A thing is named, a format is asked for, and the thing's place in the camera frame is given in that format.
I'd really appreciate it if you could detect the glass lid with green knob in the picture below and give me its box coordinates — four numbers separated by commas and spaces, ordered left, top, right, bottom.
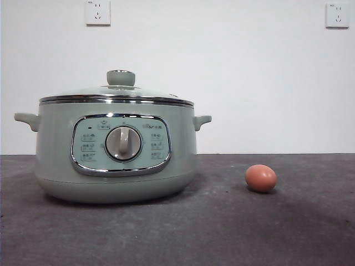
38, 69, 195, 108

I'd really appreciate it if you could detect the brown egg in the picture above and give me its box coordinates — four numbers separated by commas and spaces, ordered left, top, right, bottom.
245, 164, 277, 193

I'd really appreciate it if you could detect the pale green electric cooking pot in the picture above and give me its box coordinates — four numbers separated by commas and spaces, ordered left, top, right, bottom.
13, 100, 213, 205

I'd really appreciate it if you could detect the white wall socket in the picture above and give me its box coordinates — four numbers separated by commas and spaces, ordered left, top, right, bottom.
85, 0, 111, 27
325, 3, 350, 29

